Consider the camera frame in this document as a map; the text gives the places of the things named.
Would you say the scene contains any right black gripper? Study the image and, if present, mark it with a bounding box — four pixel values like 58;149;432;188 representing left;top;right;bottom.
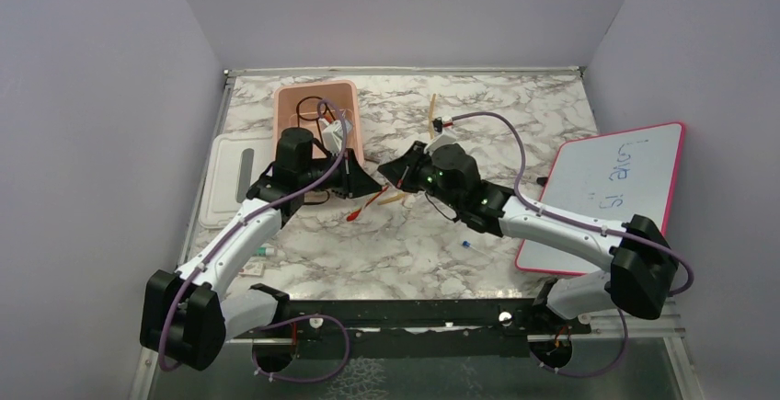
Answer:
377;141;463;212

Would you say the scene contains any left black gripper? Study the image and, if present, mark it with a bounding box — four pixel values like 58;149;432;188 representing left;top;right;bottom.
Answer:
299;146;382;199

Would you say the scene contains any yellow rubber tube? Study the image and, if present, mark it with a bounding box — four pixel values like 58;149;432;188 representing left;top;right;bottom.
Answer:
378;93;437;206

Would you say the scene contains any black metal ring stand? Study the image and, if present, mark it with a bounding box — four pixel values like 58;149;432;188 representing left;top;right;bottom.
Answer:
292;96;338;135

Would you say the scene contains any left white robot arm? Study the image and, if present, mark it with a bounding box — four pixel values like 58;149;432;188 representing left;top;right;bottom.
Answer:
140;128;383;371

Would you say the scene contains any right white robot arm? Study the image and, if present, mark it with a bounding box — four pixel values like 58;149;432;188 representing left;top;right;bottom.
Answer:
378;142;680;333

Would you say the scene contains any red plastic spoon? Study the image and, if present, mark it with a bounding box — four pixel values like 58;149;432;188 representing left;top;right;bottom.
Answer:
346;189;393;223

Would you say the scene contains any pink plastic bin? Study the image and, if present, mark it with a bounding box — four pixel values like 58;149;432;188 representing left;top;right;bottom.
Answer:
273;80;365;167

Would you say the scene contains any blue capped test tube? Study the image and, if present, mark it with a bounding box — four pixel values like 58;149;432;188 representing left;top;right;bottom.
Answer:
461;240;490;257

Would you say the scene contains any small white label card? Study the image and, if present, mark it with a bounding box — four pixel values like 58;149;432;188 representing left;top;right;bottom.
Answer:
239;263;265;278

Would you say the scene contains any pink framed whiteboard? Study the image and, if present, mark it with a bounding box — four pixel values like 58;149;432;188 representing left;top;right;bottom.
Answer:
514;120;687;279

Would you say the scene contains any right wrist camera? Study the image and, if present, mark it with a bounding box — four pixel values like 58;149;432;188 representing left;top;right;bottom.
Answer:
424;116;456;155

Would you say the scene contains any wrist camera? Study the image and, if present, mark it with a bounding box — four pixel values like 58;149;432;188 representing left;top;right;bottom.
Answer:
318;119;353;154
424;116;456;155

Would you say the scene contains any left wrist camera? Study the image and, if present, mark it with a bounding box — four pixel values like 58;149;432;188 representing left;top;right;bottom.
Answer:
318;119;353;154

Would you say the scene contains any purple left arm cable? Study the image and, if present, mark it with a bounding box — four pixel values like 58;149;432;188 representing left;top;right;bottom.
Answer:
156;98;353;384

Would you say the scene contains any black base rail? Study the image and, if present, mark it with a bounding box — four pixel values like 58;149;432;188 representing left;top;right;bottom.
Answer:
167;284;592;362

